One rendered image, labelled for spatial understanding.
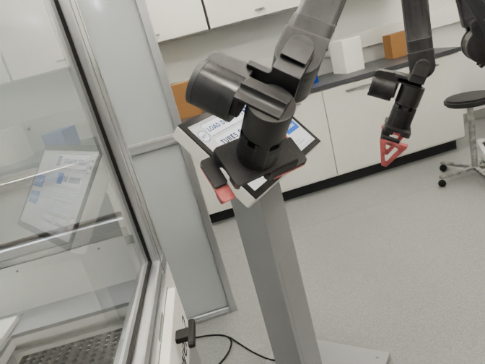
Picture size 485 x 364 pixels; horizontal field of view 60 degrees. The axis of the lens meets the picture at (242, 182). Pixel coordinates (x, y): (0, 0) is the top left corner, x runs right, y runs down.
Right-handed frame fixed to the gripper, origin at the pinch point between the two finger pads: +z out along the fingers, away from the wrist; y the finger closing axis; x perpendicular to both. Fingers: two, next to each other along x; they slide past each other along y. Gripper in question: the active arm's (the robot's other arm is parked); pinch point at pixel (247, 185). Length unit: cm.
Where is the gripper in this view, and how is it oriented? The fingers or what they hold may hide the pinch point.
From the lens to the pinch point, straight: 64.7
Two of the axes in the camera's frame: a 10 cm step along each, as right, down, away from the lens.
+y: -8.5, 3.9, -3.6
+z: -1.3, 5.0, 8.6
